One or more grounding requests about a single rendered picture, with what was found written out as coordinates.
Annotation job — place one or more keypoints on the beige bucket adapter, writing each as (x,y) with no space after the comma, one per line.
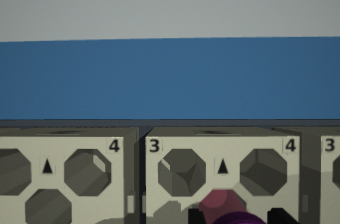
(6,129)
(319,173)
(62,175)
(184,164)

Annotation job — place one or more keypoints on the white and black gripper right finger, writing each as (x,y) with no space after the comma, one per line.
(280,216)

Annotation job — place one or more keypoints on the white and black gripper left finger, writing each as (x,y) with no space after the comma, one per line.
(195,216)

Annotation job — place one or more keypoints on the blue bench mat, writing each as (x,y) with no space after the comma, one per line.
(171,78)

